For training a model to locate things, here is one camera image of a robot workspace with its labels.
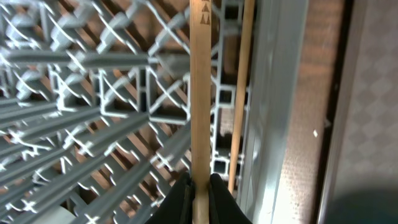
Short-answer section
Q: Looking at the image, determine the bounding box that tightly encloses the dark brown serving tray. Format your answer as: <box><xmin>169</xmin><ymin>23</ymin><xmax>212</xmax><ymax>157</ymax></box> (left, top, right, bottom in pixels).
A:
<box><xmin>317</xmin><ymin>0</ymin><xmax>397</xmax><ymax>223</ymax></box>

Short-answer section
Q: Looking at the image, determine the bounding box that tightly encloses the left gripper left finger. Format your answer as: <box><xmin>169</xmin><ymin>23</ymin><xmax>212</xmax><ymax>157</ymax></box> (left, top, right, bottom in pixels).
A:
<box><xmin>146</xmin><ymin>172</ymin><xmax>195</xmax><ymax>224</ymax></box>

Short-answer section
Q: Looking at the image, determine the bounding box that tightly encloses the light blue bowl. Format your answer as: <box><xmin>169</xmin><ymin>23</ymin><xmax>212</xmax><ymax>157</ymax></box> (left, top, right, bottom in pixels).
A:
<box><xmin>325</xmin><ymin>189</ymin><xmax>397</xmax><ymax>224</ymax></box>

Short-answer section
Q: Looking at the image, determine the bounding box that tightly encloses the wooden chopstick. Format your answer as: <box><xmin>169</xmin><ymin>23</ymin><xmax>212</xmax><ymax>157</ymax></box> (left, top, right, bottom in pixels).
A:
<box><xmin>228</xmin><ymin>0</ymin><xmax>256</xmax><ymax>194</ymax></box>
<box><xmin>190</xmin><ymin>0</ymin><xmax>211</xmax><ymax>224</ymax></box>

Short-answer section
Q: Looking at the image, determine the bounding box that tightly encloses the white cup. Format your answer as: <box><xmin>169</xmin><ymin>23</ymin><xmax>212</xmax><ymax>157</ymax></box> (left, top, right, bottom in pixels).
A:
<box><xmin>32</xmin><ymin>206</ymin><xmax>76</xmax><ymax>224</ymax></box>

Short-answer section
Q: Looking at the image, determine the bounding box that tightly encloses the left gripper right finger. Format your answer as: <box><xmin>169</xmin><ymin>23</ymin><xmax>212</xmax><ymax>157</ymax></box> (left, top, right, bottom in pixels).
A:
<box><xmin>208</xmin><ymin>173</ymin><xmax>252</xmax><ymax>224</ymax></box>

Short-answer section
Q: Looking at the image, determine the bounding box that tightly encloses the grey plastic dishwasher rack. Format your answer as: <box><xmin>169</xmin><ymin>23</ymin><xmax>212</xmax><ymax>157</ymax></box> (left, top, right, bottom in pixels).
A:
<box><xmin>1</xmin><ymin>1</ymin><xmax>308</xmax><ymax>223</ymax></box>

